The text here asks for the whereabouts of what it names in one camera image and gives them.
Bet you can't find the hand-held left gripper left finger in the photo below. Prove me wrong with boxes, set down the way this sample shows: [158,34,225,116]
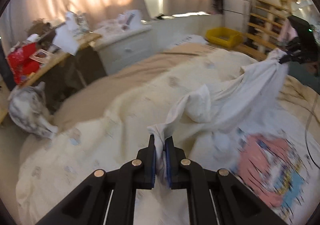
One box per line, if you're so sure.
[35,134,157,225]

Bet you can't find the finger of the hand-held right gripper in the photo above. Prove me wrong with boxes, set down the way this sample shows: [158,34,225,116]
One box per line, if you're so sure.
[278,50,300,65]

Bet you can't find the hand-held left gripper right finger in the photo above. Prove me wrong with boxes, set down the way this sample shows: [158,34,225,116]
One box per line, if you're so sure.
[165,136,288,225]

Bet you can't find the white printed t-shirt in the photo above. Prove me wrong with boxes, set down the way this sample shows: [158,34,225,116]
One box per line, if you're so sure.
[147,49,320,225]

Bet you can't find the pink clothing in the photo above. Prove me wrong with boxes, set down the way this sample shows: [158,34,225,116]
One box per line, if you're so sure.
[279,19,297,43]

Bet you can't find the wooden staircase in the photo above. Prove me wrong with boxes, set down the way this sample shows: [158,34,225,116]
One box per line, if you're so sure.
[240,0,309,62]

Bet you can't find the yellow bear print duvet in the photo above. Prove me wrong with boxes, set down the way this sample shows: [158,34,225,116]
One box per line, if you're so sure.
[15,50,320,225]

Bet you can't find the yellow litter box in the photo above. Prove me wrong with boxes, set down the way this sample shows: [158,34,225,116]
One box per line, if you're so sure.
[205,28,244,48]

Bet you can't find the white paper bag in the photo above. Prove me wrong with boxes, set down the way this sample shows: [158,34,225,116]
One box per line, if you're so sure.
[172,35,210,47]

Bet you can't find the beige bed sheet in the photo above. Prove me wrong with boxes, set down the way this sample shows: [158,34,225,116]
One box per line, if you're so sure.
[20,42,218,150]

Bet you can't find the white nightstand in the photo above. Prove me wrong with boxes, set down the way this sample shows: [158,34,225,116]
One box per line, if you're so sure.
[96,25,153,74]

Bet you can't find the grey tabby cat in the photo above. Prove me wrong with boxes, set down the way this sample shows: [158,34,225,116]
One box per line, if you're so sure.
[9,81,60,140]

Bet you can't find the wooden desk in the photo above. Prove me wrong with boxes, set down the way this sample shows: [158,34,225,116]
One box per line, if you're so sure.
[0,33,102,125]

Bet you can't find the clear plastic bags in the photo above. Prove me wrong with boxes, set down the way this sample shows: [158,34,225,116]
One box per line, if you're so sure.
[99,19,125,33]

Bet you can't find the white paper sheet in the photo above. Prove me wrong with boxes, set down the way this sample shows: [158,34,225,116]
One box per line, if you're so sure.
[53,11,80,55]

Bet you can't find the red printed box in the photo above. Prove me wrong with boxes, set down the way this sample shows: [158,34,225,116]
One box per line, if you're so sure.
[7,42,41,85]

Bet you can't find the black monitor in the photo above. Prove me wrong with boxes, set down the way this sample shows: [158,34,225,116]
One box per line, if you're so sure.
[0,53,16,91]

